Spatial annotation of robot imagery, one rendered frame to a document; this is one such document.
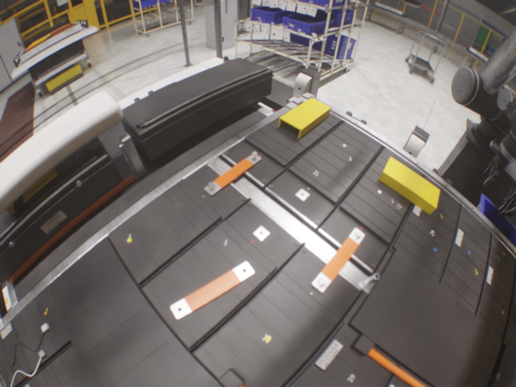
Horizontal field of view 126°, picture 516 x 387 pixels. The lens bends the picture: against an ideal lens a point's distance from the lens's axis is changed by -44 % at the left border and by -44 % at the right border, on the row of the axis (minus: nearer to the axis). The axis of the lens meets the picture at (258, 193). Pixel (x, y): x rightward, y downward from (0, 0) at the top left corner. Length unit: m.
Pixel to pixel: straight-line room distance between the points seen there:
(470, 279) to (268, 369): 0.48
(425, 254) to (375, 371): 0.26
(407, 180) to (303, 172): 0.26
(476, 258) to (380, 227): 0.31
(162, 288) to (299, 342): 0.24
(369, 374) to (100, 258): 0.52
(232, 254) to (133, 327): 0.22
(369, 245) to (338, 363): 0.24
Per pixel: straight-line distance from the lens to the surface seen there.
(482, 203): 0.96
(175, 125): 0.56
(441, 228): 0.63
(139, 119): 0.57
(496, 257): 0.77
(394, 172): 0.59
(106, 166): 0.52
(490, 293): 0.69
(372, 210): 0.53
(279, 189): 0.50
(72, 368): 0.51
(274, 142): 0.59
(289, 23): 2.85
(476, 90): 1.26
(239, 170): 0.52
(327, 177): 0.54
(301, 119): 0.63
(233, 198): 0.49
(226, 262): 0.41
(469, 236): 0.70
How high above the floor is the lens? 1.39
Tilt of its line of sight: 54 degrees down
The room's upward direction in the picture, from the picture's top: 4 degrees clockwise
